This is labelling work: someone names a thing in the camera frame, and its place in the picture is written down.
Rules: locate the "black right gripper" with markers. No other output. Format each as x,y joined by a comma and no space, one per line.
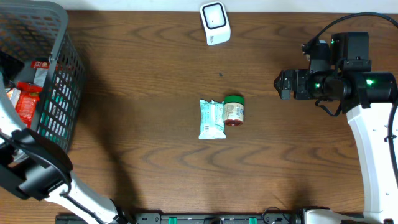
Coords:
301,77

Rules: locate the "green lid jar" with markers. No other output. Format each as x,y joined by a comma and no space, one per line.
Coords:
233,110

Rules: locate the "light green snack packet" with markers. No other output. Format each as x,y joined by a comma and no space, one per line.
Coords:
212,124

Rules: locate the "red snack bag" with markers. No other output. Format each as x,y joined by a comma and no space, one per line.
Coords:
24,97

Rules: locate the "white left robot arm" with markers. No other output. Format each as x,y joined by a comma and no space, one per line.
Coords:
35,167

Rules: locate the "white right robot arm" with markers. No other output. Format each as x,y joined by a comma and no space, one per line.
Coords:
369,101

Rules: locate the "white barcode scanner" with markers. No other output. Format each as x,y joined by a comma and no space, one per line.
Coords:
215,23

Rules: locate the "red white packet in basket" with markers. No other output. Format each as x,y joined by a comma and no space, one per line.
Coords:
41,69

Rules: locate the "grey plastic mesh basket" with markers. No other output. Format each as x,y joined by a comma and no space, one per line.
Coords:
33,31

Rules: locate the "black mounting rail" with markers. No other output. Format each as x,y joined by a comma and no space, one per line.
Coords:
156,218

